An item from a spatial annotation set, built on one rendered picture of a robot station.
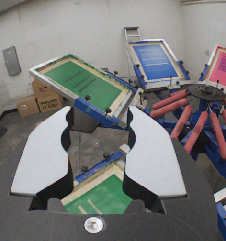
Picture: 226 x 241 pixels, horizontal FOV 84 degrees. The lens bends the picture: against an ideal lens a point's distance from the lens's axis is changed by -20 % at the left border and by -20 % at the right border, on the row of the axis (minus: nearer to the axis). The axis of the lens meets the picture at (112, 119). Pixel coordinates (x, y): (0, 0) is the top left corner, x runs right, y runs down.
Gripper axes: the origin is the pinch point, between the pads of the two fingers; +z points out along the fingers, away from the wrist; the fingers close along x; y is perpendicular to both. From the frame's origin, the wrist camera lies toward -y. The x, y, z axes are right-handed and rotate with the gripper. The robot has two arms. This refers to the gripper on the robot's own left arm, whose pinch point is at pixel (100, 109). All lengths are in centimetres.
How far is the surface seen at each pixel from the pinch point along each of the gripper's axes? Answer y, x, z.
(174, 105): 41, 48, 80
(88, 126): 75, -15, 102
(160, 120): 57, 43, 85
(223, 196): 56, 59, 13
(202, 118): 39, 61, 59
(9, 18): -73, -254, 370
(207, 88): 24, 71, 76
